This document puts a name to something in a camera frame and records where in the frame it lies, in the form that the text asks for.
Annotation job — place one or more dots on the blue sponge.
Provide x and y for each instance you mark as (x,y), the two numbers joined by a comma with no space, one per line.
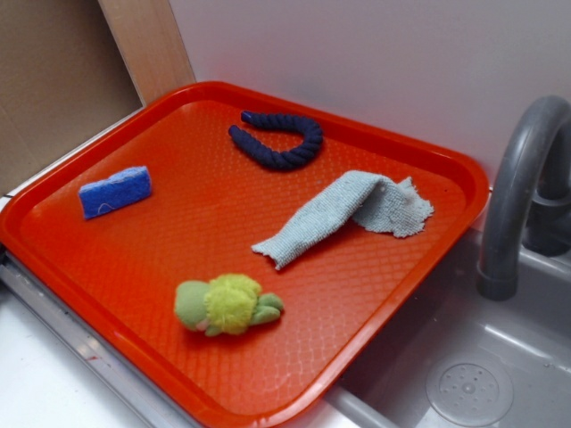
(117,191)

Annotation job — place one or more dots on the orange plastic tray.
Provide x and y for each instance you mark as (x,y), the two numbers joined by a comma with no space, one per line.
(209,205)

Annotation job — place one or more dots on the grey plastic sink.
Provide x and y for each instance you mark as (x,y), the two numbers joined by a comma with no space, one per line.
(451,358)

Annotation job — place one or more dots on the wooden board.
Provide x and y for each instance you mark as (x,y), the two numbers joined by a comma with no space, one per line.
(150,45)

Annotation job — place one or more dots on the brown cardboard panel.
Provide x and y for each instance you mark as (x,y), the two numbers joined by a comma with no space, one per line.
(62,82)

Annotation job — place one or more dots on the green plush toy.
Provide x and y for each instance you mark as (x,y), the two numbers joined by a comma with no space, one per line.
(228,304)

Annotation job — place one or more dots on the grey toy faucet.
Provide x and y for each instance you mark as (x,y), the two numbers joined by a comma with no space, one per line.
(530,201)

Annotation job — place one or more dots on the light blue cloth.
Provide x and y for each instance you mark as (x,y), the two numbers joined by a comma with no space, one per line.
(372,201)

